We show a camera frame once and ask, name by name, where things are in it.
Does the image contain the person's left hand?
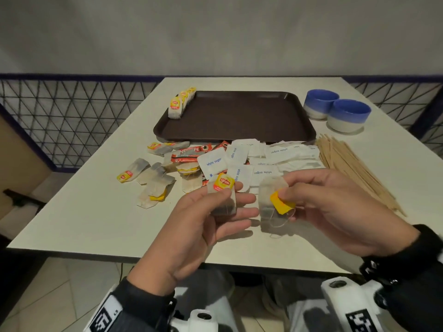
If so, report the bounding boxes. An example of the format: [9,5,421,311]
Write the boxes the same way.
[126,181,260,297]

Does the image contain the person's right hand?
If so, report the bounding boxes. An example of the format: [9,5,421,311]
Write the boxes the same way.
[278,168,421,258]

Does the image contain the bundle of wooden stir sticks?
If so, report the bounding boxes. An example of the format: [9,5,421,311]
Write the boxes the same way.
[315,134,407,218]

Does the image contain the pile of tea bags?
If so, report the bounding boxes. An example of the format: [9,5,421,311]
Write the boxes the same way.
[116,141,205,210]

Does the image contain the red Nescafe coffee sachets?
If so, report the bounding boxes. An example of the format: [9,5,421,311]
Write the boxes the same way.
[170,141,231,187]

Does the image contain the pile of white sugar packets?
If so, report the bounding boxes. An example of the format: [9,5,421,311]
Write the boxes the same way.
[196,138,326,194]

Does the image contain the brown plastic tray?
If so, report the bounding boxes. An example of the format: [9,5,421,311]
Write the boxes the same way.
[153,90,317,144]

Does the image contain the person's grey trousers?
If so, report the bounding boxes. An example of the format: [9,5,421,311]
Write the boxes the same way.
[173,269,347,332]

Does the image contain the black wristband white markers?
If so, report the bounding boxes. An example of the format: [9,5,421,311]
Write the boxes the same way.
[83,276,177,332]
[359,224,443,332]

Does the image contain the blue and white bowl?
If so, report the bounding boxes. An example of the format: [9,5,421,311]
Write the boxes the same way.
[327,99,372,134]
[303,89,340,120]

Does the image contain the black metal table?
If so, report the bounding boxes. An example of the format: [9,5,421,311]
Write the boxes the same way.
[0,188,48,315]

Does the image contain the purple metal mesh railing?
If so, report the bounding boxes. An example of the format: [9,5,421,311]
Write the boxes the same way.
[0,73,443,173]

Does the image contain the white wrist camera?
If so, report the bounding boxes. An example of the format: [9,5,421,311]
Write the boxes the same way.
[320,276,388,332]
[169,309,219,332]

